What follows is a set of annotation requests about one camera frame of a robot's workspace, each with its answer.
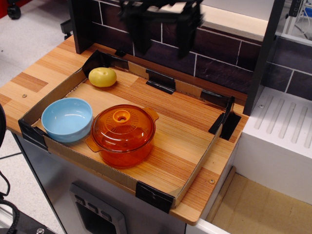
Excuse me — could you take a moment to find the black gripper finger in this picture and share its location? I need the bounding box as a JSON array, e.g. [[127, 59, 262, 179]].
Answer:
[[120, 9, 152, 55], [175, 7, 203, 59]]

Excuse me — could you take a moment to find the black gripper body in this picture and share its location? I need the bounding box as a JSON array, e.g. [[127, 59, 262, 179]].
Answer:
[[119, 0, 203, 23]]

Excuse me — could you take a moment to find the orange transparent pot lid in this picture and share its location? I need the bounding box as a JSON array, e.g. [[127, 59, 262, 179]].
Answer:
[[86, 104, 159, 153]]

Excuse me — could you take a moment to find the orange transparent pot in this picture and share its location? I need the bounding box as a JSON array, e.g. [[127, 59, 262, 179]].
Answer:
[[86, 104, 159, 168]]

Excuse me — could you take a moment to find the light wooden shelf board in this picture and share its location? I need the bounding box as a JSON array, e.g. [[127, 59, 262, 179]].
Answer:
[[146, 0, 269, 42]]

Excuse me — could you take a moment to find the cardboard fence with black tape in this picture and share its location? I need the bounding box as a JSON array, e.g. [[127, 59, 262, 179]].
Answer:
[[19, 51, 248, 223]]

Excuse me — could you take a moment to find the yellow plastic potato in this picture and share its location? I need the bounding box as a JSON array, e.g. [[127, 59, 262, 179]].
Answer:
[[88, 67, 117, 88]]

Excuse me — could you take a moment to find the light blue bowl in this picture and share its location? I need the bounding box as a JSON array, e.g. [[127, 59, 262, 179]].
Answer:
[[41, 97, 93, 143]]

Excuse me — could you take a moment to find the black caster wheel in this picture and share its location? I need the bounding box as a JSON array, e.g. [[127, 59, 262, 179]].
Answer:
[[7, 0, 21, 20]]

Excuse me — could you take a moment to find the white drainer sink unit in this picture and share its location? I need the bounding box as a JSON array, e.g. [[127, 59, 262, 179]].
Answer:
[[234, 88, 312, 204]]

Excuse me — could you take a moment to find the grey oven control panel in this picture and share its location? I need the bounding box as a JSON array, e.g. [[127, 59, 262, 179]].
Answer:
[[69, 183, 127, 234]]

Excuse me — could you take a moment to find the dark upright shelf post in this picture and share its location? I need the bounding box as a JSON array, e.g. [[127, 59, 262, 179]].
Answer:
[[243, 0, 285, 116]]

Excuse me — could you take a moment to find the black cable bundle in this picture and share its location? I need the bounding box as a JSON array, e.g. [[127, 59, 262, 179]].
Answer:
[[0, 103, 24, 234]]

